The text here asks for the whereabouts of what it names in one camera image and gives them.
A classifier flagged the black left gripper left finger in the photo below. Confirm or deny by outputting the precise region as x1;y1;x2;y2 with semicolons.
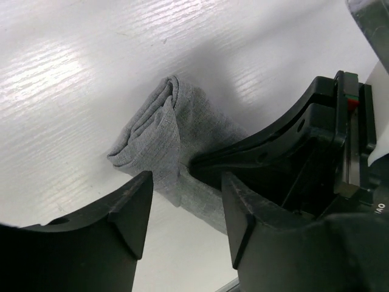
1;171;153;291

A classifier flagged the grey cloth napkin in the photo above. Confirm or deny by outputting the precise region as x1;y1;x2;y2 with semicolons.
107;75;248;234

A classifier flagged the aluminium rail frame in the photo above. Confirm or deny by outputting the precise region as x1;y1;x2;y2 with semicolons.
216;277;241;292

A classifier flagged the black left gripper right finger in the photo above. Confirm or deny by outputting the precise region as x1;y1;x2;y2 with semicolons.
222;173;388;291

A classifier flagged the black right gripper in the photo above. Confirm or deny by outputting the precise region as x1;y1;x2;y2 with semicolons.
190;71;388;218

